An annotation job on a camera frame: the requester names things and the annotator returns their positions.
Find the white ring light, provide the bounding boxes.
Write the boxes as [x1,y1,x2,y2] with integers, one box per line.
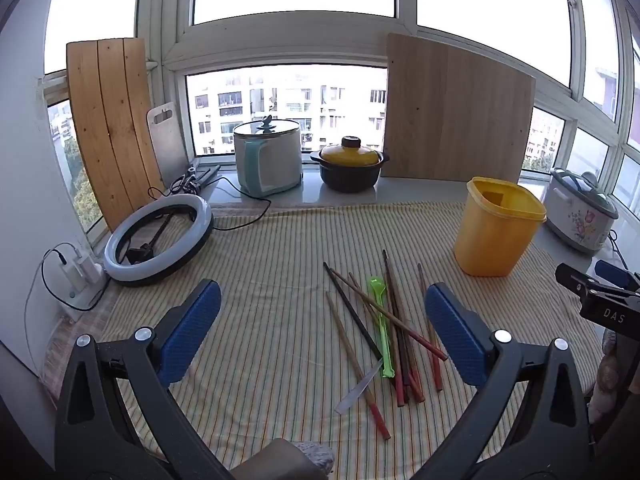
[103,194,215,287]

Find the wooden slat board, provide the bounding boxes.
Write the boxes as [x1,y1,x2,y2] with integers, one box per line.
[66,37,166,233]

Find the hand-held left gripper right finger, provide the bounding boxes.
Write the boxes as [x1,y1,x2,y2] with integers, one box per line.
[410,282,593,480]

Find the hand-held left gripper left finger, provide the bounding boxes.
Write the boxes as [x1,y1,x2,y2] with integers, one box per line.
[54,279,241,480]

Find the black power cable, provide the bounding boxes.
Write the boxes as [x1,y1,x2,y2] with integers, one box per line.
[212,180,273,231]

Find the white power strip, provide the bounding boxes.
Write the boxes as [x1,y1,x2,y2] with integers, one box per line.
[59,245,110,311]

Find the white cutting board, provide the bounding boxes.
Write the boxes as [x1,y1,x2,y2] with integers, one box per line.
[146,101,193,186]

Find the striped tablecloth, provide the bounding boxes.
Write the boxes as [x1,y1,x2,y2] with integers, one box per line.
[45,201,601,480]

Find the grey knit cloth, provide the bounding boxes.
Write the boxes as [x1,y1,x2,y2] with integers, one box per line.
[292,439,335,475]

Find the brown wooden chopstick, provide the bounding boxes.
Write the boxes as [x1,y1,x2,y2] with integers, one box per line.
[326,291,392,440]
[418,263,444,393]
[397,310,425,403]
[348,273,426,405]
[330,269,449,362]
[389,266,416,403]

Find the black chopstick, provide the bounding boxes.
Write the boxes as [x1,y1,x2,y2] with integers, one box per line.
[383,250,405,407]
[323,262,383,361]

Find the white teal electric cooker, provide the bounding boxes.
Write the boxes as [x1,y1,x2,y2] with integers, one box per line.
[233,116,304,198]

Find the beige plaid cloth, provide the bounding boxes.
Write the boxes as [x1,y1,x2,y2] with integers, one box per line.
[44,202,466,396]

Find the light wood board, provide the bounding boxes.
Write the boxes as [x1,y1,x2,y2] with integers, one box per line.
[381,32,537,184]

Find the black casserole pot yellow lid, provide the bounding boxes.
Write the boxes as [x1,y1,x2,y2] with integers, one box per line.
[310,136,391,193]

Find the black folded tripod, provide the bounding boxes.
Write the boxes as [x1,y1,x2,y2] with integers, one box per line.
[170,164,222,196]

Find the clear plastic knife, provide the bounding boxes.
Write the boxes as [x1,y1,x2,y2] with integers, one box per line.
[334,357,385,415]

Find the yellow plastic container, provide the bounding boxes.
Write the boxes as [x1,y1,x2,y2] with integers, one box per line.
[453,176,547,277]

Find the floral white slow cooker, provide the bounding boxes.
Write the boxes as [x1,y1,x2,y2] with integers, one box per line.
[544,167,620,254]

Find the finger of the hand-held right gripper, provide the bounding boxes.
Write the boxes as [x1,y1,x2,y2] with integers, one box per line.
[595,260,640,288]
[556,263,640,306]

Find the green plastic spoon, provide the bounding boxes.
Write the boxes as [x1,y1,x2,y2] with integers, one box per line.
[369,276,396,379]

